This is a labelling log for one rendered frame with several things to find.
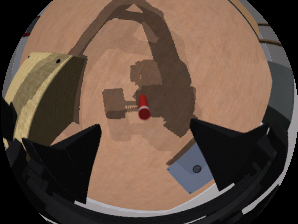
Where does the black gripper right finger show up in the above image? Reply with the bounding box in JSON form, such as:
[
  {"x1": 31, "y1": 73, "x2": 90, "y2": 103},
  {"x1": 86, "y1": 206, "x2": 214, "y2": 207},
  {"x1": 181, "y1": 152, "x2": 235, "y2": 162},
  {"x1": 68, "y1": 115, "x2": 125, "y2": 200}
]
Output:
[{"x1": 189, "y1": 119, "x2": 270, "y2": 192}]

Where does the red peg with white band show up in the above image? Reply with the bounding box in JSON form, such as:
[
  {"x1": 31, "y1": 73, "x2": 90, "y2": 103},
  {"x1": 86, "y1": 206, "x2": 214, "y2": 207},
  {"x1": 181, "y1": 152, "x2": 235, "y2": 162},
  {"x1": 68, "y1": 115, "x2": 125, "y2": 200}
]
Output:
[{"x1": 138, "y1": 93, "x2": 150, "y2": 120}]

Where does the grey sloped panel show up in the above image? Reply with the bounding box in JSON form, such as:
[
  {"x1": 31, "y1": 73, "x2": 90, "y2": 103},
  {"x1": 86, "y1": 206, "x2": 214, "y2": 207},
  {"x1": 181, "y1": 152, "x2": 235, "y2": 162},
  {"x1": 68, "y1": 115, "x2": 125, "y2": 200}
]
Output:
[{"x1": 166, "y1": 143, "x2": 213, "y2": 194}]

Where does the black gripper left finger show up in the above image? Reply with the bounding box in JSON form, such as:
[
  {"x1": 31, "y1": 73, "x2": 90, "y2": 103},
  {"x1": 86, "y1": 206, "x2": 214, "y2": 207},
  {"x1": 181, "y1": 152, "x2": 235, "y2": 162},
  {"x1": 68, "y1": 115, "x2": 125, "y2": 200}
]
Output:
[{"x1": 21, "y1": 124, "x2": 102, "y2": 205}]

